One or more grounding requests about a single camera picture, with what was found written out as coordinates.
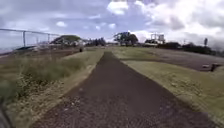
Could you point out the tall dry grass verge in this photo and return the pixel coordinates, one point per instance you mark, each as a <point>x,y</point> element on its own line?
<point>43,70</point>

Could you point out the broad dark tree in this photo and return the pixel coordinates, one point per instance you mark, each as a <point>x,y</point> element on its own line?
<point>126,38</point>

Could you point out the grey asphalt area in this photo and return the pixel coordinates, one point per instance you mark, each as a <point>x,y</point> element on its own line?
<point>186,60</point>

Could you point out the tall structure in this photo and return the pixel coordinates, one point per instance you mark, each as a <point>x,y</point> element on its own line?
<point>156,37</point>

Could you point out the dark hedge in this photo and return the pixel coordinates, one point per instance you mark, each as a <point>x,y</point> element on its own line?
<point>193,49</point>

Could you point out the clump of trees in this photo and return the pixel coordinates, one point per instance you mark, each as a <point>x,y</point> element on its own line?
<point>97,42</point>

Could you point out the dark asphalt path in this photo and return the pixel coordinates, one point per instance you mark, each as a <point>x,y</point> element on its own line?
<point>113,100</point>

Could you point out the bench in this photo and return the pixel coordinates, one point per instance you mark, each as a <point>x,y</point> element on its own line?
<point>212,67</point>

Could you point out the wooded hill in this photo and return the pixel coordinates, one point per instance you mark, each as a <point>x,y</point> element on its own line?
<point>66,39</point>

